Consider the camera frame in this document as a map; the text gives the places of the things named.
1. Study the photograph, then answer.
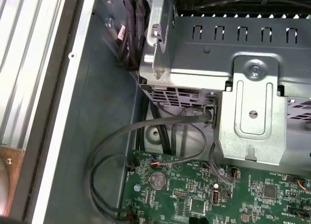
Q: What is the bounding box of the silver internal USB port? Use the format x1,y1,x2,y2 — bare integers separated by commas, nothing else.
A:
210,189,221,207

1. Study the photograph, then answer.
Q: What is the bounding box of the green motherboard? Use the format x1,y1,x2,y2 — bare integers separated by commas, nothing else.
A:
120,150,311,224

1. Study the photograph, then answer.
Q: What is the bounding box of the silver coin battery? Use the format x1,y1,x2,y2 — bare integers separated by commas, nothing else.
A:
148,170,168,191

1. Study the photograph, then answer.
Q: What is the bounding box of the black square chip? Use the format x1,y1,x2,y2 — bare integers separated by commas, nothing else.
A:
263,184,277,198

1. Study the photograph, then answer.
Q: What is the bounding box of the open dark PC case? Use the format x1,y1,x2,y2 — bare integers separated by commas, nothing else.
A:
9,0,311,224

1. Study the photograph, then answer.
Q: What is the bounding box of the silver perforated drive cage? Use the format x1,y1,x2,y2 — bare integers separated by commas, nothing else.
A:
138,0,311,166

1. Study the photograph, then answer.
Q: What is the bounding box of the silver cage bracket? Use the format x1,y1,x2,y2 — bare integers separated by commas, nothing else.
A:
217,52,288,167

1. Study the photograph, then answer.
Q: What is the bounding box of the thick black internal cable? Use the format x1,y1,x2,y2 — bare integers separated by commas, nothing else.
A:
90,111,216,221

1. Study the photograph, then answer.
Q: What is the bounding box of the black cable bundle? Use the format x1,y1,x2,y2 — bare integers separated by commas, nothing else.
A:
117,0,148,73

